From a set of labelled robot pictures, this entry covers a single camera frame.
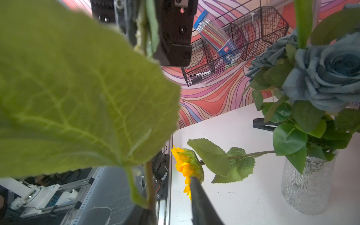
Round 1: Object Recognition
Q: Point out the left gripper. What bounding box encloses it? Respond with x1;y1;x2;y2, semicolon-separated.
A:
90;1;198;67

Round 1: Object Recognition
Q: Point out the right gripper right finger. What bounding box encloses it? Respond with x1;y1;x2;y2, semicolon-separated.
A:
190;176;224;225

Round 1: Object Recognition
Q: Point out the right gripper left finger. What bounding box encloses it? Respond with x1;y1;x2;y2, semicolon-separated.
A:
124;206;158;225

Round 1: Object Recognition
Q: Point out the yellow sunflower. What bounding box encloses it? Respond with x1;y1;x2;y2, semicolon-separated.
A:
171;138;275;199
1;1;181;212

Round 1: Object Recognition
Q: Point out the clear textured glass vase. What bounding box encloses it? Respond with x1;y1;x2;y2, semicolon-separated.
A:
281;150;339;215

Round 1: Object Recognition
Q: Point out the blue capped pencil tube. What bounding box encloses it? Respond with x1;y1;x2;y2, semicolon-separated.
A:
194;10;239;65

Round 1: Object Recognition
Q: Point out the white marker pen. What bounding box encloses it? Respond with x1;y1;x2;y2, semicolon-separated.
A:
190;70;212;84

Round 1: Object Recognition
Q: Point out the black stapler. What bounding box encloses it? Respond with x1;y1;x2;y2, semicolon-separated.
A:
253;118;280;132

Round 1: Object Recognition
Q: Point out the grey blue rose bunch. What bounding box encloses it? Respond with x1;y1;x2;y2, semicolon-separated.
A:
247;4;360;173

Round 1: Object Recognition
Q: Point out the left black wire basket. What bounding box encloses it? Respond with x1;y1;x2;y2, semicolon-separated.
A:
181;7;289;86

